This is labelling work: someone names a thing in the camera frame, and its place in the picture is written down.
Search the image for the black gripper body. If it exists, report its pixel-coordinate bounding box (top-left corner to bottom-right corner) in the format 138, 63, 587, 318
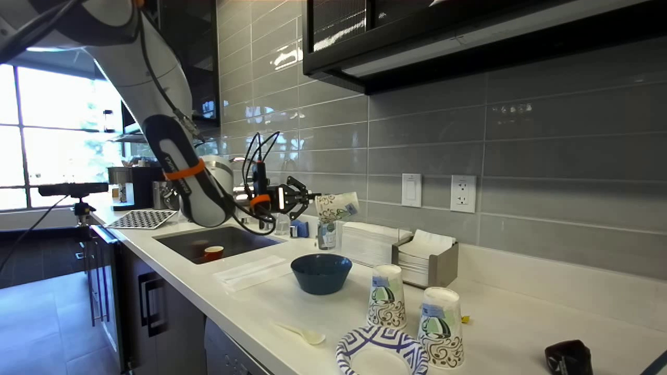
247, 183, 295, 214

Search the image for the patterned paper coffee cup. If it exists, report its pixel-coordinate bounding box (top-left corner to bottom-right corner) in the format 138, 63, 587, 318
315, 192, 359, 224

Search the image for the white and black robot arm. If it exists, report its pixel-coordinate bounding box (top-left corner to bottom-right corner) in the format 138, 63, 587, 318
0, 0, 315, 227

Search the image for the kitchen sink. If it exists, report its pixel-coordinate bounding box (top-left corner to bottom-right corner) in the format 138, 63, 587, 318
157, 227, 276, 265

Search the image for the dish drying mat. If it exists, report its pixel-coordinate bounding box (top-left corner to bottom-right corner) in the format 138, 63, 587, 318
111, 208, 176, 229

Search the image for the steel napkin holder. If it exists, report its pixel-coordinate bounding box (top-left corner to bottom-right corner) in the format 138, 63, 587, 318
392, 229, 459, 288

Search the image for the dark upper cabinet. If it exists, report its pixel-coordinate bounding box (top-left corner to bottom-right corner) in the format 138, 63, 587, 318
303, 0, 667, 95

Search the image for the white outlet plate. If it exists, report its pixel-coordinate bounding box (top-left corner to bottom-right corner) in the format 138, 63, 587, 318
451, 175, 476, 213

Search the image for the black small object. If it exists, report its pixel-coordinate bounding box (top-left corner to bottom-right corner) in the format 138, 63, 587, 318
544, 340, 593, 375

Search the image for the white switch plate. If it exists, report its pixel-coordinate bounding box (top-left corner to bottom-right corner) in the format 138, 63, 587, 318
402, 174, 422, 207

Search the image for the black camera on tripod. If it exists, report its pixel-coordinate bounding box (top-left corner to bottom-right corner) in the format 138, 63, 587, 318
37, 183, 108, 227

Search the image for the blue cable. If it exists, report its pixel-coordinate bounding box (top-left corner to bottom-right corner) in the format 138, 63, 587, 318
642, 348, 667, 375

